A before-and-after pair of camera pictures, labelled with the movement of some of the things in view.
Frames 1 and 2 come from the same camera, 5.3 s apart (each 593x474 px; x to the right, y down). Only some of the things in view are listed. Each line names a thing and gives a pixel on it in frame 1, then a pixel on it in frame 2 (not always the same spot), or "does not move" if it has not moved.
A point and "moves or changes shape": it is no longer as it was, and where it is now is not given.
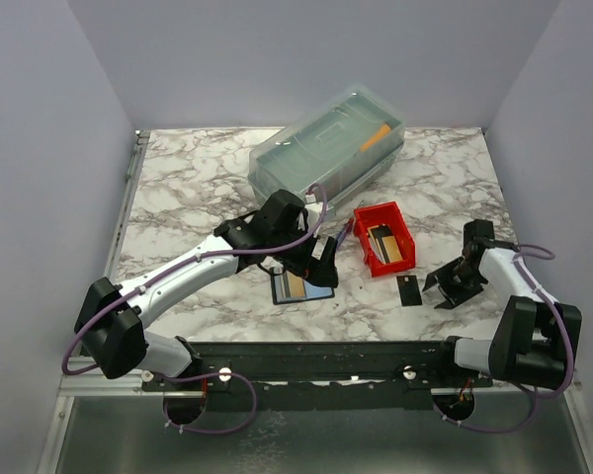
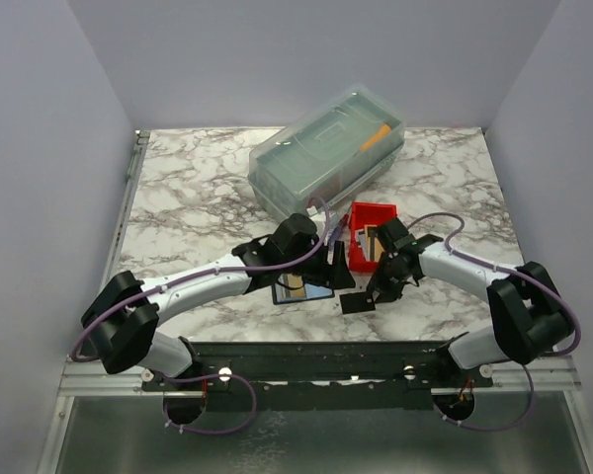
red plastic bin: [385, 240] moves or changes shape
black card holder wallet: [289, 287] does not move
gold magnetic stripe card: [296, 284] does not move
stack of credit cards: [384, 243] moves or changes shape
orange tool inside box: [384, 129] does not move
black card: [409, 291] → [357, 302]
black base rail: [320, 375] does not move
